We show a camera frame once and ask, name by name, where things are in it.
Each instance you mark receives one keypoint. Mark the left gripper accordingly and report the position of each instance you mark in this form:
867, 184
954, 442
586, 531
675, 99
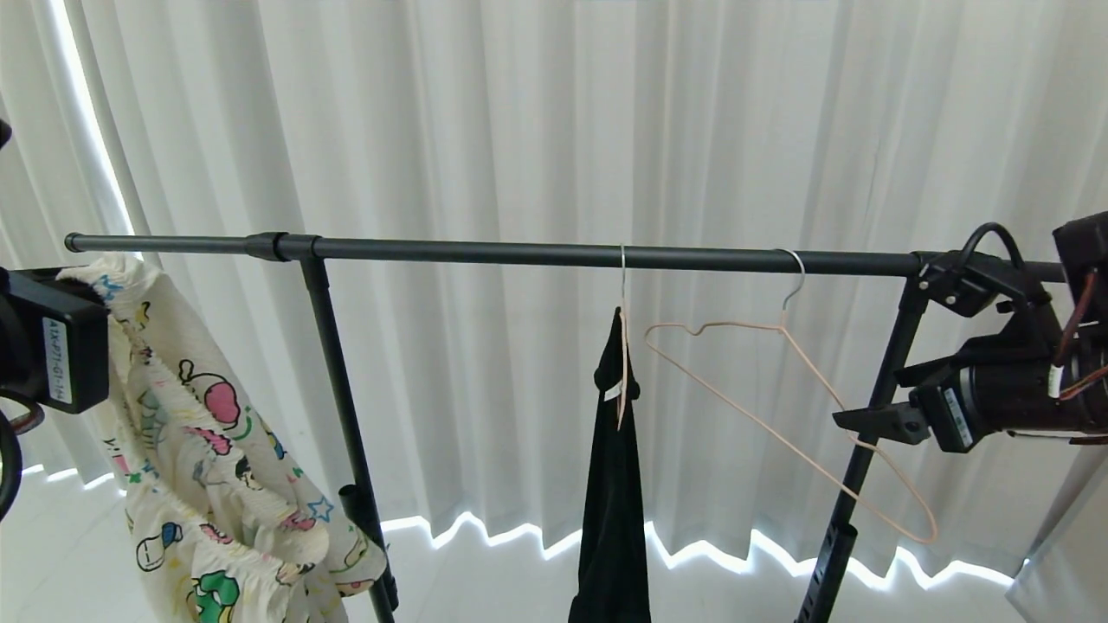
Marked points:
26, 337

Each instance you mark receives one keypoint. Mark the white curtain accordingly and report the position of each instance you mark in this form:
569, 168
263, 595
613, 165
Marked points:
519, 112

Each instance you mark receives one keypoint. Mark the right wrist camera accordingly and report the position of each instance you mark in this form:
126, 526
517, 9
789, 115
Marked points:
969, 281

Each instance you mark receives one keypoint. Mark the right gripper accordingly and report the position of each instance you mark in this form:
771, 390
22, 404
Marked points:
1004, 402

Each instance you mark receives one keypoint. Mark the pink clothes hanger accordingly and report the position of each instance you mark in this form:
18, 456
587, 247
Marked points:
621, 363
744, 326

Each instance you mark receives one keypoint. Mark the black short-sleeved shirt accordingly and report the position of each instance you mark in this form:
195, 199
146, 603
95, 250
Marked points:
615, 519

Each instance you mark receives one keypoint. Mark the black clothes rack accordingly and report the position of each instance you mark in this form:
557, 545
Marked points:
476, 253

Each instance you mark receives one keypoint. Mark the cream printed garment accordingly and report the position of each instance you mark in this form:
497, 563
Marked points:
216, 484

